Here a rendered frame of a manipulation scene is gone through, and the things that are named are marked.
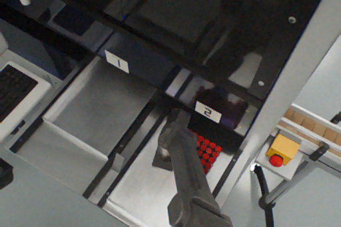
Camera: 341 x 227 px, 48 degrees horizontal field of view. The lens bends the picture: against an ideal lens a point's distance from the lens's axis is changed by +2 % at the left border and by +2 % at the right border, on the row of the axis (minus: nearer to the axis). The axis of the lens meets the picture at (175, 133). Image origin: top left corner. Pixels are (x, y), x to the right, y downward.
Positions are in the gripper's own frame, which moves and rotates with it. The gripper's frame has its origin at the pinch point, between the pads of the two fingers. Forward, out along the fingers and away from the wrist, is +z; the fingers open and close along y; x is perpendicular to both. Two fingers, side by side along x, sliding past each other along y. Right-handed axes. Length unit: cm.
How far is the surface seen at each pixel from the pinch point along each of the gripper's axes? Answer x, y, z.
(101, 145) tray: 22.6, 0.7, 4.3
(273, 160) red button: -30.7, 7.5, -9.3
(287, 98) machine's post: -25.1, 12.4, -35.6
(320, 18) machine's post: -22, 14, -61
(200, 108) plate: -5.4, 17.1, -9.8
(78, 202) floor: 45, -6, 93
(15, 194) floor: 79, -11, 93
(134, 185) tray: 7.5, -9.0, 3.9
